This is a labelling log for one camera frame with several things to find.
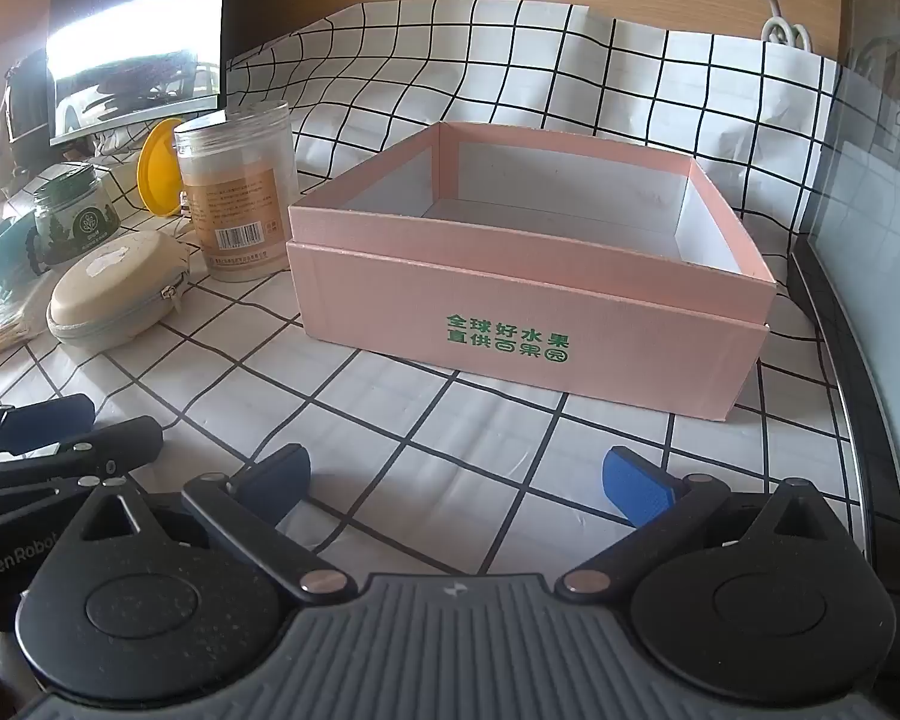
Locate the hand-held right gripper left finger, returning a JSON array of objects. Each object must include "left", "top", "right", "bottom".
[{"left": 67, "top": 444, "right": 357, "bottom": 605}]

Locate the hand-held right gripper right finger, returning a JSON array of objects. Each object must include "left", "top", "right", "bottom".
[{"left": 555, "top": 446, "right": 841, "bottom": 605}]

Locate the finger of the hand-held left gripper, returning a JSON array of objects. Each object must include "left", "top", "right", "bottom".
[
  {"left": 0, "top": 394, "right": 95, "bottom": 460},
  {"left": 0, "top": 416, "right": 163, "bottom": 500}
]

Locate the pink cardboard box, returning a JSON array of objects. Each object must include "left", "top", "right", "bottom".
[{"left": 286, "top": 120, "right": 779, "bottom": 421}]

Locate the pack of cotton swabs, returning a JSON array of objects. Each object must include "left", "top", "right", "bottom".
[{"left": 0, "top": 292, "right": 57, "bottom": 361}]

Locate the white black grid tablecloth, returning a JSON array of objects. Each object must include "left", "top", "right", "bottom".
[{"left": 0, "top": 4, "right": 871, "bottom": 616}]

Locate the glass jar with green lid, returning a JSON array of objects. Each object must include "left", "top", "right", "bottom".
[{"left": 34, "top": 163, "right": 117, "bottom": 267}]

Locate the black framed glass panel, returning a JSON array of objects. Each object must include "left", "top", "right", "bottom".
[{"left": 787, "top": 37, "right": 900, "bottom": 616}]

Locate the yellow round lid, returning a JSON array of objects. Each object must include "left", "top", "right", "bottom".
[{"left": 136, "top": 117, "right": 196, "bottom": 218}]

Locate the clear plastic jar orange label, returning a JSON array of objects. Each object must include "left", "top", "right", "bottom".
[{"left": 174, "top": 101, "right": 299, "bottom": 282}]

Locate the dark box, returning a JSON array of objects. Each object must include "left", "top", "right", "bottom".
[{"left": 4, "top": 56, "right": 53, "bottom": 166}]

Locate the black monitor screen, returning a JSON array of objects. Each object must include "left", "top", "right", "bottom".
[{"left": 45, "top": 0, "right": 230, "bottom": 147}]

